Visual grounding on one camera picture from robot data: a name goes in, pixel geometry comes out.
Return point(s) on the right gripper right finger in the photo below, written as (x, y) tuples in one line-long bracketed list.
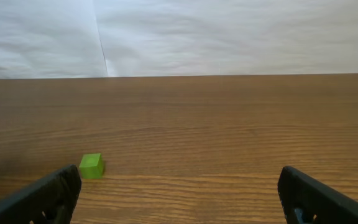
[(319, 199)]

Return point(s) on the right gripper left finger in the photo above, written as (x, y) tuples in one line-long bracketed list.
[(42, 199)]

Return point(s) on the green cube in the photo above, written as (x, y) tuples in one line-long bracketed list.
[(91, 166)]

